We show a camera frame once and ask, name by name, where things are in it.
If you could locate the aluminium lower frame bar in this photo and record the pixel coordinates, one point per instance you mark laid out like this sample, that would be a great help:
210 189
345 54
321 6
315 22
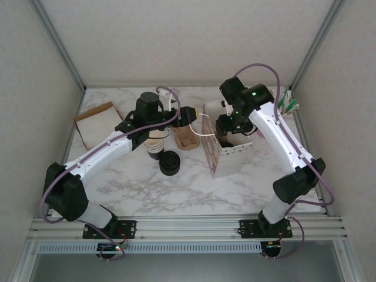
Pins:
348 261
25 261

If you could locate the white paper napkin stack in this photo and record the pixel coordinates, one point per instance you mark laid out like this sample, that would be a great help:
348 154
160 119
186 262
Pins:
97 124

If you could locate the black cup lid stack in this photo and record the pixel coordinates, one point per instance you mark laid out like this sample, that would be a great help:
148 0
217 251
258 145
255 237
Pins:
169 163

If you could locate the patterned paper gift bag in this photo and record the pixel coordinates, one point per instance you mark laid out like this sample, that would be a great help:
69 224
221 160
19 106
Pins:
232 164

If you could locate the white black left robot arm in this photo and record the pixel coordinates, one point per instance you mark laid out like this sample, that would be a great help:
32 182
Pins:
102 158

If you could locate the thin aluminium wall rail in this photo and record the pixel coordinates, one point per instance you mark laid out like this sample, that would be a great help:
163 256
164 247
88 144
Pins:
117 86

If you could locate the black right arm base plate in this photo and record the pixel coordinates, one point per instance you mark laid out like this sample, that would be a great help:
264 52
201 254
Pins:
248 229

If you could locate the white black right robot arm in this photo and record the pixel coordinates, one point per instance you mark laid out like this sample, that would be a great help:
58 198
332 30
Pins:
279 135

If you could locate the small controller circuit board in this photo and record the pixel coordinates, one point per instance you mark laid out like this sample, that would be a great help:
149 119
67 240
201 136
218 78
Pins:
271 246
109 248

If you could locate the brown pulp cup carrier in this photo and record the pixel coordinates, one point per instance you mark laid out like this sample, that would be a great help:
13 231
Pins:
188 144

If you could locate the aluminium table side rail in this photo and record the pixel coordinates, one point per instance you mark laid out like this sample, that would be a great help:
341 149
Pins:
68 147
308 141

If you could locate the aluminium frame post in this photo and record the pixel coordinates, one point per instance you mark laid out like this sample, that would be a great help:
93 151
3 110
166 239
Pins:
60 44
317 44

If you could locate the brown cardboard napkin box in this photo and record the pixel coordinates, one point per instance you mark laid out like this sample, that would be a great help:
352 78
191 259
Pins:
94 112

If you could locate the wide aluminium mounting rail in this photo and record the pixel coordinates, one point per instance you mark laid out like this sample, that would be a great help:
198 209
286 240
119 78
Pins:
188 227

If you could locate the paper coffee cups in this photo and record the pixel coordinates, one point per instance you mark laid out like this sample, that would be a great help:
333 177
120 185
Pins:
154 147

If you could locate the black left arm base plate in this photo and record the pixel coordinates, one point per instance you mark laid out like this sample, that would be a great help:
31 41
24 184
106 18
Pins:
127 227

